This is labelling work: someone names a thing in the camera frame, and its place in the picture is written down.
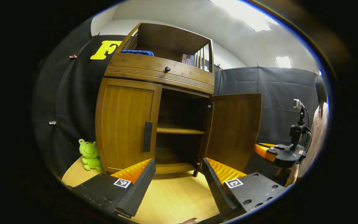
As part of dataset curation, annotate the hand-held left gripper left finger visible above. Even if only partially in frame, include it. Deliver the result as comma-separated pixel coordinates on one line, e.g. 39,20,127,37
70,159,157,219

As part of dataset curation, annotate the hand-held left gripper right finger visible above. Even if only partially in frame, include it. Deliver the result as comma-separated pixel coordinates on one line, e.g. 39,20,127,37
201,157,291,220

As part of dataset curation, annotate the wooden cabinet door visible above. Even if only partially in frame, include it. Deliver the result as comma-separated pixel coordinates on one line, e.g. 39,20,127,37
95,78,163,173
198,93,262,176

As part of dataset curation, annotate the black door handle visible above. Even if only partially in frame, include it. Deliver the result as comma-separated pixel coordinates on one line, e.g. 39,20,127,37
143,121,153,152

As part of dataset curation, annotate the wooden double-door shoe cabinet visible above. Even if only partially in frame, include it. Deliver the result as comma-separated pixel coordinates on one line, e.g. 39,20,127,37
94,22,262,179

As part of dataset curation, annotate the person's beige clothing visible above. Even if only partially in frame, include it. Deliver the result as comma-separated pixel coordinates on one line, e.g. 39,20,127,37
297,101,329,178

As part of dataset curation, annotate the green frog plush toy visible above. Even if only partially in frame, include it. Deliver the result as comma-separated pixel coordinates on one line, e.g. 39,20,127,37
78,139,103,171

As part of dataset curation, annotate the wooden inner shelf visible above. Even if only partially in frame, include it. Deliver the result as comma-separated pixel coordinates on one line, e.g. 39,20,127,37
157,123,205,135

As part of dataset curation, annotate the small ceiling light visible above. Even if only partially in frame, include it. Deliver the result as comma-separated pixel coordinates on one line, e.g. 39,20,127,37
275,56,292,68

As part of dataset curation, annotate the black backdrop cloth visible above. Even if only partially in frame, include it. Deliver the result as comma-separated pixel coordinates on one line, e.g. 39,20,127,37
32,17,322,178

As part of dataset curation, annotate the large ceiling light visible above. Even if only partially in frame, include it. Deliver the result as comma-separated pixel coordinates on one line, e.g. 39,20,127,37
210,0,279,32

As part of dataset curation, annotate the blue cloth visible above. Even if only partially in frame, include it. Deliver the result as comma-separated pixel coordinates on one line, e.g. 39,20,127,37
121,50,154,57

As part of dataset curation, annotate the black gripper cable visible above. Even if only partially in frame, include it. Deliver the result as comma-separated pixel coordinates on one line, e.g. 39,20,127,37
303,107,312,153

